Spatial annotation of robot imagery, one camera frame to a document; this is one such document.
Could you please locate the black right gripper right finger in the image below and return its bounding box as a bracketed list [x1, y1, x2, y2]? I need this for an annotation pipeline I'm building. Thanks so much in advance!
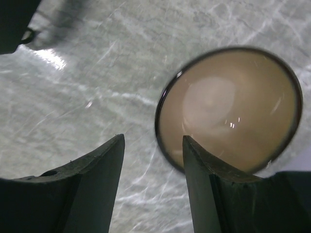
[183, 136, 311, 233]

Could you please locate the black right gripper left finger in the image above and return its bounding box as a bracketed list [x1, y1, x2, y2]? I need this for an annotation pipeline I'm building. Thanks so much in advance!
[0, 134, 125, 233]

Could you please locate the brown interior dark bowl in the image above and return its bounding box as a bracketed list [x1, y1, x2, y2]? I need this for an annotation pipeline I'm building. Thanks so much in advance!
[155, 46, 303, 173]

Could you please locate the black wire dish rack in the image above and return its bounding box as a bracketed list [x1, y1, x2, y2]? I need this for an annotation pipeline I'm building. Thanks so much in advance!
[0, 0, 41, 55]

